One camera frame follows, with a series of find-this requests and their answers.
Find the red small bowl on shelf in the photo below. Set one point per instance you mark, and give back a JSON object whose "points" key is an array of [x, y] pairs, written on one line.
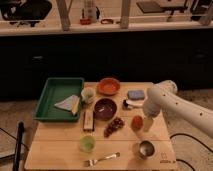
{"points": [[86, 21]]}

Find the green plastic cup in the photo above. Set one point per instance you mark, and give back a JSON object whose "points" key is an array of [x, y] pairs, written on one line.
{"points": [[87, 143]]}

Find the blue sponge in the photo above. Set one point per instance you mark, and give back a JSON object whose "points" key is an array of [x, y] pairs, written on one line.
{"points": [[136, 94]]}

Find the orange bowl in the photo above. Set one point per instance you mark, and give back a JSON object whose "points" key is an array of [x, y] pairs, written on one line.
{"points": [[108, 86]]}

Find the black office chair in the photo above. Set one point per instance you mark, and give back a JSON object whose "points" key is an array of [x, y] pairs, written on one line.
{"points": [[30, 12]]}

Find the black pole stand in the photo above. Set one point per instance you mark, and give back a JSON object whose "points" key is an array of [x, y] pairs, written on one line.
{"points": [[18, 147]]}

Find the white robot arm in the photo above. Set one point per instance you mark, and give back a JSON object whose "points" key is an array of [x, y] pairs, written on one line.
{"points": [[163, 96]]}

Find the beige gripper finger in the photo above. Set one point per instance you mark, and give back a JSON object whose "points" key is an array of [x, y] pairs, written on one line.
{"points": [[148, 122]]}

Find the purple bowl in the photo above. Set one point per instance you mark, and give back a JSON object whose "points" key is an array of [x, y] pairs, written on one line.
{"points": [[105, 109]]}

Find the silver fork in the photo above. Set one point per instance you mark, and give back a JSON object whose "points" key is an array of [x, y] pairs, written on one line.
{"points": [[92, 162]]}

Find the metal cup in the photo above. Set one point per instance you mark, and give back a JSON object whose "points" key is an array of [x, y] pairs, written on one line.
{"points": [[146, 149]]}

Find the white green mug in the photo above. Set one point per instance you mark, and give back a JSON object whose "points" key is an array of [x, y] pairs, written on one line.
{"points": [[88, 95]]}

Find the bunch of red grapes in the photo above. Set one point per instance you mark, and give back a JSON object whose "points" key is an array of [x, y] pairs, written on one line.
{"points": [[114, 126]]}

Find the wooden block eraser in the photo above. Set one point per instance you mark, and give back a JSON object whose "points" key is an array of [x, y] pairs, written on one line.
{"points": [[88, 124]]}

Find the white bottle on shelf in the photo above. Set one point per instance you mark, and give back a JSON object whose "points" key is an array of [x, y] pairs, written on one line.
{"points": [[90, 10]]}

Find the green plastic tray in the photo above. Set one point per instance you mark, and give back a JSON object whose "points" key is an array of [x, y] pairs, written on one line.
{"points": [[56, 90]]}

